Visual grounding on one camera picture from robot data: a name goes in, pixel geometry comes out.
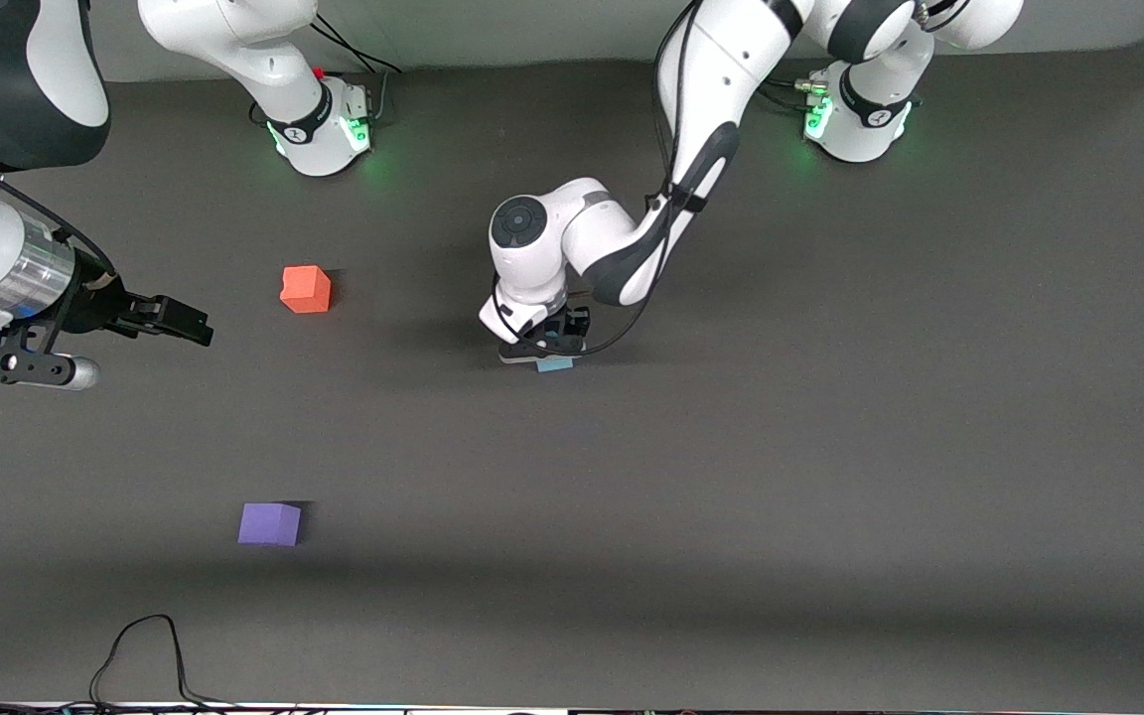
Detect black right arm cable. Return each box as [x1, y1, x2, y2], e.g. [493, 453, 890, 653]
[0, 134, 118, 279]

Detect orange foam block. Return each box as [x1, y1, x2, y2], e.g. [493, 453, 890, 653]
[280, 265, 333, 315]

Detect black cable on table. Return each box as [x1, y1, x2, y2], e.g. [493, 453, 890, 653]
[0, 614, 265, 715]

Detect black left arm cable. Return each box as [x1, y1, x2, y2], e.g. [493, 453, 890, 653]
[491, 0, 714, 358]

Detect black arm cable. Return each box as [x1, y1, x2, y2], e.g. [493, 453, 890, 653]
[491, 0, 714, 358]
[0, 134, 118, 279]

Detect black right base cable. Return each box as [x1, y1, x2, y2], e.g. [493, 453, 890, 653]
[309, 10, 404, 122]

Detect purple foam block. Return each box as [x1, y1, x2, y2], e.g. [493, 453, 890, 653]
[237, 502, 303, 547]

